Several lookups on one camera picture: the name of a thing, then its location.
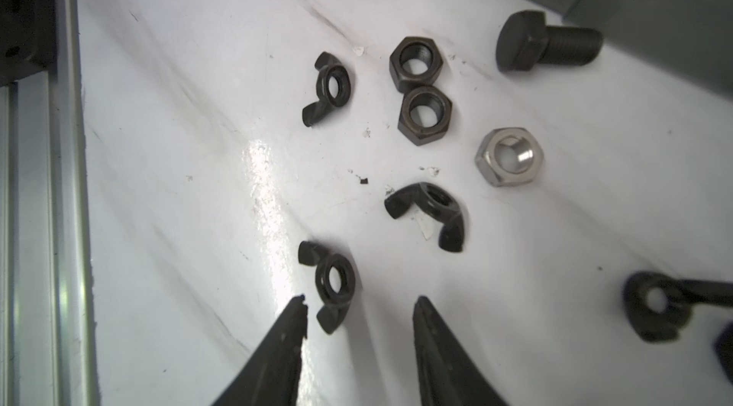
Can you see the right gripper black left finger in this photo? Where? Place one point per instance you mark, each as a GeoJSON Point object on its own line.
{"type": "Point", "coordinates": [272, 375]}

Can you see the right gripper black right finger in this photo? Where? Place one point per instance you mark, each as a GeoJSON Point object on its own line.
{"type": "Point", "coordinates": [446, 374]}

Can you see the black wing nut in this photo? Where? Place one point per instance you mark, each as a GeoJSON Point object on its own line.
{"type": "Point", "coordinates": [335, 281]}
{"type": "Point", "coordinates": [438, 204]}
{"type": "Point", "coordinates": [333, 89]}
{"type": "Point", "coordinates": [658, 307]}

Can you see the silver hex nut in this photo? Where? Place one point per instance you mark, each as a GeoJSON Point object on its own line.
{"type": "Point", "coordinates": [509, 156]}

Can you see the black hex nut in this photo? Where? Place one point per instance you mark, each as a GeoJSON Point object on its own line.
{"type": "Point", "coordinates": [425, 115]}
{"type": "Point", "coordinates": [415, 62]}

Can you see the black hex bolt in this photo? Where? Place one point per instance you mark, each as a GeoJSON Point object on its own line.
{"type": "Point", "coordinates": [526, 40]}

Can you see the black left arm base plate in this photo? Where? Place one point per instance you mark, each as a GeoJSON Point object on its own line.
{"type": "Point", "coordinates": [28, 38]}

